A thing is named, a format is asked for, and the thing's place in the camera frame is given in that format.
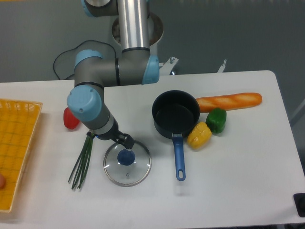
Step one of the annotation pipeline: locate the red bell pepper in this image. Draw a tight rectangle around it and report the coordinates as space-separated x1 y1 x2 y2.
63 107 80 130

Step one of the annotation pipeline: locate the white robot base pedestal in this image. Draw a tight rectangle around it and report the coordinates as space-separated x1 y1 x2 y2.
112 12 164 55

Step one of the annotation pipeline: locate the white metal bracket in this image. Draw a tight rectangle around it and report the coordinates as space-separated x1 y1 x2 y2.
217 59 227 73

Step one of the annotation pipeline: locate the yellow bell pepper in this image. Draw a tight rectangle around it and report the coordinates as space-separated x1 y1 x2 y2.
187 122 212 149

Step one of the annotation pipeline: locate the orange baguette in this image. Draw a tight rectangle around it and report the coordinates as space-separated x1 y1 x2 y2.
196 93 263 113

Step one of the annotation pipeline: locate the orange object in basket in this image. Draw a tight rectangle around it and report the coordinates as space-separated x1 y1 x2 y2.
0 174 6 189

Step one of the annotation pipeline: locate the green onion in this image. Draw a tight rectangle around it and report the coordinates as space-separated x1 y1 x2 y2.
68 131 95 190

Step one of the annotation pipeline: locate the green bell pepper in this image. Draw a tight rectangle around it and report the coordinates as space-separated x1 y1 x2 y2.
205 108 227 134

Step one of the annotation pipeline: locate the black saucepan blue handle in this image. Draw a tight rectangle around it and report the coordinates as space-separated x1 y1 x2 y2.
152 90 200 181

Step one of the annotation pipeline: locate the glass pot lid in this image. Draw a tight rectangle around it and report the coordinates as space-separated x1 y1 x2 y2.
103 141 152 187

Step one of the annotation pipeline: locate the black corner device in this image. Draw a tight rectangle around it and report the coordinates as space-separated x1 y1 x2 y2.
293 193 305 218

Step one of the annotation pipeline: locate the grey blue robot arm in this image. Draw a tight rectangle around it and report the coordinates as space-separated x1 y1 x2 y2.
67 0 159 149

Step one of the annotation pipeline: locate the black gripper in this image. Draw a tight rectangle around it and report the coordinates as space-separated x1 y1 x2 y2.
87 124 135 149

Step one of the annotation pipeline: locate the yellow woven basket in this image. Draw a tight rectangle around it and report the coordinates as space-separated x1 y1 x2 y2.
0 99 43 213

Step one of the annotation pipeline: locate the white base foot bracket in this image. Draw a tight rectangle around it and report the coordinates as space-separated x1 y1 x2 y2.
159 56 179 76

